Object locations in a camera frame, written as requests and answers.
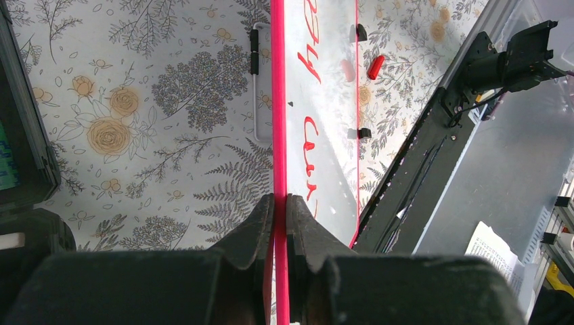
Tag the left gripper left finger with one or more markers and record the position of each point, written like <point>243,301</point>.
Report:
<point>228,283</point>

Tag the white paper sheet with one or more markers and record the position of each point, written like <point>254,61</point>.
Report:
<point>486,244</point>

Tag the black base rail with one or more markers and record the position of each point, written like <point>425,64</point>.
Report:
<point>395,218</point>

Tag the pink-framed whiteboard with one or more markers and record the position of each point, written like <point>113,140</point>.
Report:
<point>315,85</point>

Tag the black poker chip case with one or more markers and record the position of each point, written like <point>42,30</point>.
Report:
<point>29,176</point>

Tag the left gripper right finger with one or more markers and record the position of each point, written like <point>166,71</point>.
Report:
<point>331,284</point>

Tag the red marker cap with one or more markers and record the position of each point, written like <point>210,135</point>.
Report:
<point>375,67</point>

